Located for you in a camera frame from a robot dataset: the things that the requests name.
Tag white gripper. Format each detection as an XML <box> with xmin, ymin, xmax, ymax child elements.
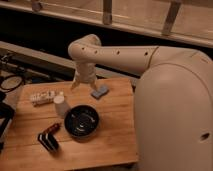
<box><xmin>70</xmin><ymin>63</ymin><xmax>98</xmax><ymax>91</ymax></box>

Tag white ceramic cup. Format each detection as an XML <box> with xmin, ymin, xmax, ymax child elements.
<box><xmin>53</xmin><ymin>95</ymin><xmax>70</xmax><ymax>118</ymax></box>

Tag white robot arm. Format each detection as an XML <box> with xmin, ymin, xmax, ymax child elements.
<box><xmin>68</xmin><ymin>34</ymin><xmax>213</xmax><ymax>171</ymax></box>

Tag black bowl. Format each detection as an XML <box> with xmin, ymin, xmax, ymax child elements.
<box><xmin>64</xmin><ymin>105</ymin><xmax>100</xmax><ymax>138</ymax></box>

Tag red brown marker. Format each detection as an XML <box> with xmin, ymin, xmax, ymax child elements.
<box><xmin>43</xmin><ymin>123</ymin><xmax>60</xmax><ymax>134</ymax></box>

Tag wooden table board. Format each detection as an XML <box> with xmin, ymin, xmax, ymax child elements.
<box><xmin>0</xmin><ymin>78</ymin><xmax>137</xmax><ymax>171</ymax></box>

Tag black equipment at left edge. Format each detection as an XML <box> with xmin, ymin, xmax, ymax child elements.
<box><xmin>0</xmin><ymin>91</ymin><xmax>15</xmax><ymax>152</ymax></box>

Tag black cable loop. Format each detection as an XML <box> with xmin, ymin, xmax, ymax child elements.
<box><xmin>0</xmin><ymin>74</ymin><xmax>25</xmax><ymax>93</ymax></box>

